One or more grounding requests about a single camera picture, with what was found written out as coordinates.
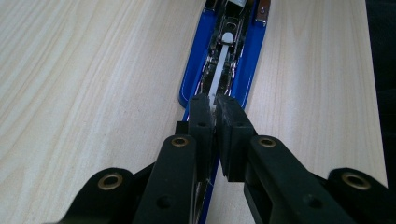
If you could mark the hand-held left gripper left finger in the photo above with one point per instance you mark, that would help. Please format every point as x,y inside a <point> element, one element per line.
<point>174,174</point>

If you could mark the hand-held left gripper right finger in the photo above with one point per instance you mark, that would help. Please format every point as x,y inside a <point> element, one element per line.
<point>274,180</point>

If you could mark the blue stapler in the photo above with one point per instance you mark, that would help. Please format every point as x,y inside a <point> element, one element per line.
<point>249,62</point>

